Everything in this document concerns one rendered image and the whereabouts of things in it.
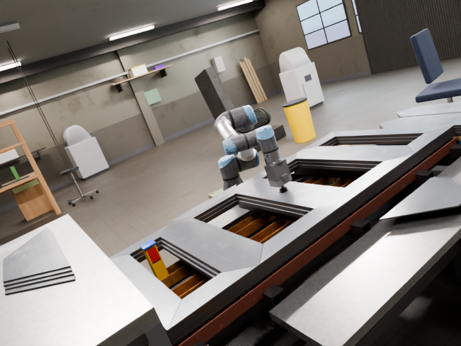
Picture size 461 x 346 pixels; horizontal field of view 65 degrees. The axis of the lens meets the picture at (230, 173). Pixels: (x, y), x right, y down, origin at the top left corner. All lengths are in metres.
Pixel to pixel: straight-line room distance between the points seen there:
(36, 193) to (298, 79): 6.04
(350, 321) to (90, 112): 10.64
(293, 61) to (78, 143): 5.90
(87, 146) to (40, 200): 2.55
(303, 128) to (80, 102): 7.23
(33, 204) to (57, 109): 3.60
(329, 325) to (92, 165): 9.71
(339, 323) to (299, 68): 7.55
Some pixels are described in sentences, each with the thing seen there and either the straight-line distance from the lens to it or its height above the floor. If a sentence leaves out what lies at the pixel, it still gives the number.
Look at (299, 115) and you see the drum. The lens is 5.75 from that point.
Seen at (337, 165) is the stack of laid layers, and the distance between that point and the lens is 1.89.
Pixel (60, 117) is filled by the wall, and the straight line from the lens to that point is 11.20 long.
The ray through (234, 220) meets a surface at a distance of 2.04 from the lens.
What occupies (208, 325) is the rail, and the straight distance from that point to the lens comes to 1.15.
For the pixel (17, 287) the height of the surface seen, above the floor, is 1.06.
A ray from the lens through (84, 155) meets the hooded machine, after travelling 10.43.
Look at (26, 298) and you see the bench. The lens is 1.25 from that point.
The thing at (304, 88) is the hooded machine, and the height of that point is 0.50.
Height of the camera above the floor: 1.46
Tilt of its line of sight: 15 degrees down
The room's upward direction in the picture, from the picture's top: 20 degrees counter-clockwise
